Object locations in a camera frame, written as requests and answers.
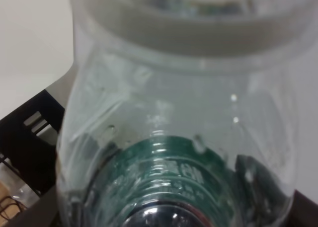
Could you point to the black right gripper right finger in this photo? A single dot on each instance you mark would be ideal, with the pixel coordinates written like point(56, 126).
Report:
point(304, 212)

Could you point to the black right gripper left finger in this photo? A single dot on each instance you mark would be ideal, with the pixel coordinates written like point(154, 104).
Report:
point(41, 214)

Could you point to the clear green-label water bottle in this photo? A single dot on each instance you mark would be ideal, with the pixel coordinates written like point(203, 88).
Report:
point(182, 113)

